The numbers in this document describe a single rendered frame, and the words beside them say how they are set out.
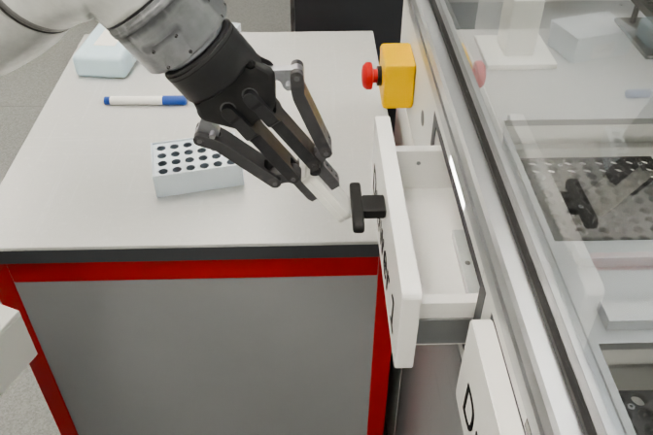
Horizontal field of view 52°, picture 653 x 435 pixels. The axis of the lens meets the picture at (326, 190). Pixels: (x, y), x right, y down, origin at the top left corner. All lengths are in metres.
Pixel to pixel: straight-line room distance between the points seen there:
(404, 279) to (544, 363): 0.17
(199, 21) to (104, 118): 0.62
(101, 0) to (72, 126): 0.63
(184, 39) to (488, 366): 0.35
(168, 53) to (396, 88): 0.47
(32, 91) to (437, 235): 2.31
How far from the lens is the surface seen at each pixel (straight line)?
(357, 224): 0.68
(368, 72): 0.98
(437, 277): 0.74
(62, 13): 0.58
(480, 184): 0.62
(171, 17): 0.56
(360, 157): 1.02
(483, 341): 0.57
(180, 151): 1.00
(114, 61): 1.26
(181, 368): 1.12
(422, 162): 0.83
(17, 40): 0.63
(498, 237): 0.57
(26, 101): 2.86
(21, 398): 1.79
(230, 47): 0.59
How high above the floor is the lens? 1.36
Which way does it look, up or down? 39 degrees down
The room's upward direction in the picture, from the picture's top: straight up
